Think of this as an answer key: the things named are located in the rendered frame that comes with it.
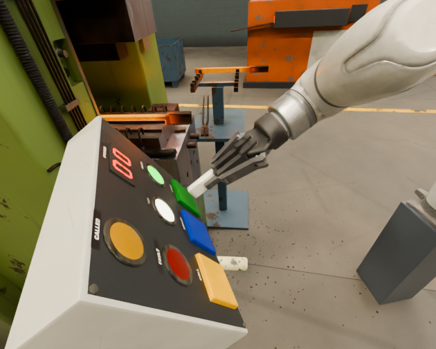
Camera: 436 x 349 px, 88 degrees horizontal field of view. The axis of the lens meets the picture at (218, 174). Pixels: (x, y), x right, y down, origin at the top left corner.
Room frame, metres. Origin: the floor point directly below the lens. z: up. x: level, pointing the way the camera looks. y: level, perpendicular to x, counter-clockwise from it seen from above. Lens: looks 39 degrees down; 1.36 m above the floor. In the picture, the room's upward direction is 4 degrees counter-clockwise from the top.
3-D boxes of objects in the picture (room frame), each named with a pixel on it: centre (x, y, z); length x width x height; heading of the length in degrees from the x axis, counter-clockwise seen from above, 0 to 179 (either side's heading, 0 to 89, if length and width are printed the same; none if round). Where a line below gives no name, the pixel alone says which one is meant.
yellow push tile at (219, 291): (0.17, 0.02, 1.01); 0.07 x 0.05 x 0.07; 18
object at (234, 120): (1.25, -0.03, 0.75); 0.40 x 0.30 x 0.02; 172
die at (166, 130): (0.82, 0.39, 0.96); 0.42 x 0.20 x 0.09; 83
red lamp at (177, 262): (0.16, 0.06, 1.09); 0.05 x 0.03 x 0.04; 173
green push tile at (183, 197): (0.36, 0.08, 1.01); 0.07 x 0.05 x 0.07; 18
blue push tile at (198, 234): (0.27, 0.05, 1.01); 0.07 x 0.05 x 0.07; 18
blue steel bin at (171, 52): (4.86, 1.19, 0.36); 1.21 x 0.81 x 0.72; 83
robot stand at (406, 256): (0.59, -0.92, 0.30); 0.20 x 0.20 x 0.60; 7
